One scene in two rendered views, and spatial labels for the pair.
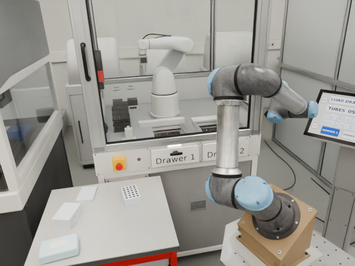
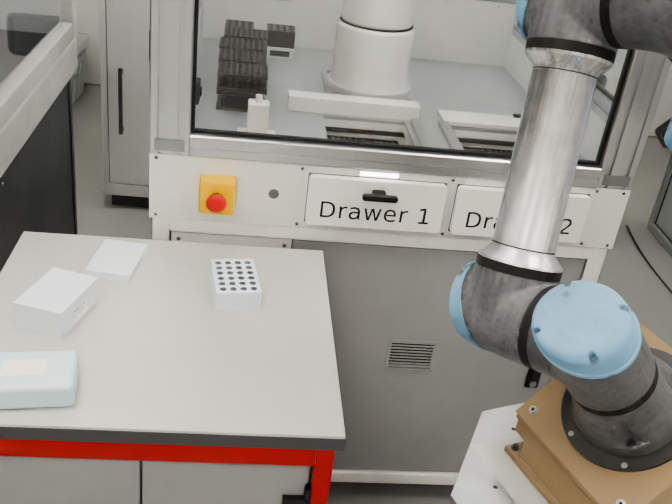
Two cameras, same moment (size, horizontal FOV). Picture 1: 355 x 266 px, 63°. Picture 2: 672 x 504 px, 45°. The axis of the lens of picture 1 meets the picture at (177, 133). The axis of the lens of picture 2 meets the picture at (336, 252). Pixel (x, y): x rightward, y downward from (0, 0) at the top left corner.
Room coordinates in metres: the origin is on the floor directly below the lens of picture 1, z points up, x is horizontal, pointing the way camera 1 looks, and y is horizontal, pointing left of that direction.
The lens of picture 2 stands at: (-0.01, 0.02, 1.59)
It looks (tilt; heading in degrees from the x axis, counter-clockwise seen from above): 29 degrees down; 2
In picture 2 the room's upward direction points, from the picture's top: 8 degrees clockwise
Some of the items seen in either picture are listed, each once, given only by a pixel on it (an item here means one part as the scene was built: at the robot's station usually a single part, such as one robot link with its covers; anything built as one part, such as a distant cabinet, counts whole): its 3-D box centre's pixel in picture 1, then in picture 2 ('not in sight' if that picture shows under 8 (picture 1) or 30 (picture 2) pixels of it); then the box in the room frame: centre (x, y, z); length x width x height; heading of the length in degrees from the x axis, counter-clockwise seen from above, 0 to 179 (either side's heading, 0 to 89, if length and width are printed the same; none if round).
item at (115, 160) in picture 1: (119, 163); (217, 195); (1.45, 0.34, 0.88); 0.07 x 0.05 x 0.07; 100
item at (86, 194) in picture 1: (87, 194); (117, 259); (1.32, 0.50, 0.77); 0.13 x 0.09 x 0.02; 2
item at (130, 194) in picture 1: (130, 195); (235, 283); (1.28, 0.26, 0.78); 0.12 x 0.08 x 0.04; 19
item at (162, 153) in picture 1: (175, 155); (375, 204); (1.53, 0.02, 0.87); 0.29 x 0.02 x 0.11; 100
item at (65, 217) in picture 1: (67, 215); (57, 301); (1.12, 0.54, 0.79); 0.13 x 0.09 x 0.05; 173
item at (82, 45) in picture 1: (85, 63); not in sight; (1.44, 0.44, 1.45); 0.05 x 0.03 x 0.19; 10
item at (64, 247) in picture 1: (59, 247); (25, 378); (0.92, 0.50, 0.78); 0.15 x 0.10 x 0.04; 108
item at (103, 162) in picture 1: (168, 126); (369, 124); (2.01, 0.07, 0.87); 1.02 x 0.95 x 0.14; 100
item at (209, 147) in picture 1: (225, 149); (519, 214); (1.59, -0.29, 0.87); 0.29 x 0.02 x 0.11; 100
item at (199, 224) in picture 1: (172, 180); (350, 278); (2.01, 0.06, 0.40); 1.03 x 0.95 x 0.80; 100
